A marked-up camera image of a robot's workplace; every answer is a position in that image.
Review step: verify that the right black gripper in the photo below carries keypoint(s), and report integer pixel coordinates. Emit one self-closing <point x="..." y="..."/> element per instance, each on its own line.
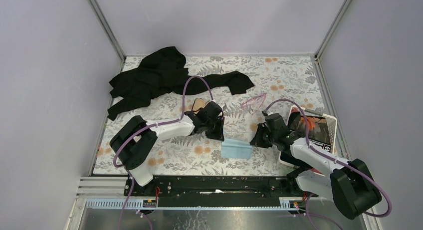
<point x="257" y="140"/>

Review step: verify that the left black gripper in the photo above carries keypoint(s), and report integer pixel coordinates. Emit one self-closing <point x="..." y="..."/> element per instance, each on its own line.
<point x="218" y="134"/>

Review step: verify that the pink transparent sunglasses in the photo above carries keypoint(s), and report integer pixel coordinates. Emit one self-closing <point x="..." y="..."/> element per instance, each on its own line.
<point x="254" y="102"/>

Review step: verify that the light blue cleaning cloth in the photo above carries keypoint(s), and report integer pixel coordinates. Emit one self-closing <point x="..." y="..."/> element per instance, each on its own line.
<point x="235" y="149"/>

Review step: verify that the black glasses case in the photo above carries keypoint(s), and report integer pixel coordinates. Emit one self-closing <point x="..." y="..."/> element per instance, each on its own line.
<point x="198" y="104"/>

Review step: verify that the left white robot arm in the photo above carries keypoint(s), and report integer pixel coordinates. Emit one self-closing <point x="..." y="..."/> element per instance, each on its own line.
<point x="133" y="143"/>

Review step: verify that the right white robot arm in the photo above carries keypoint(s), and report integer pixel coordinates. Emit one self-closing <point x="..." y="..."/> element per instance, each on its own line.
<point x="348" y="184"/>

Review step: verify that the white plastic basket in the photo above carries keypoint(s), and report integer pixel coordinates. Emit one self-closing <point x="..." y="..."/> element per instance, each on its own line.
<point x="322" y="127"/>

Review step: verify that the floral patterned table mat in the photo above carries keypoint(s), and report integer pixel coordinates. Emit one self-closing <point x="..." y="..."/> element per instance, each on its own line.
<point x="285" y="80"/>

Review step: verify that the black cloth garment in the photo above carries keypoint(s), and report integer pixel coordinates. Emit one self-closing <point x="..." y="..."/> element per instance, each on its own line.
<point x="164" y="72"/>

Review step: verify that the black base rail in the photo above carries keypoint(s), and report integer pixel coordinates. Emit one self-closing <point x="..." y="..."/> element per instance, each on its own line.
<point x="216" y="192"/>

